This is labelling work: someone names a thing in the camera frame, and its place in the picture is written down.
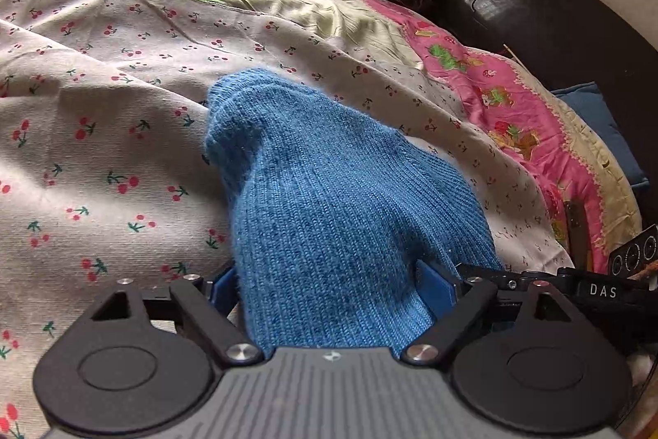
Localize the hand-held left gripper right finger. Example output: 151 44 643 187
400 259 577 366

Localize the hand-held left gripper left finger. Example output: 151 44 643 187
90 263 264 366

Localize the blue pillow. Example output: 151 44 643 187
552 81 649 189

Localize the dark wooden headboard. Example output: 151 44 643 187
437 0 658 234

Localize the light blue knit garment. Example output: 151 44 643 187
202 67 505 362

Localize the cherry print bed sheet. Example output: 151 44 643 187
0 0 574 439

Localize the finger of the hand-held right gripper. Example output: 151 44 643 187
456 264 564 305

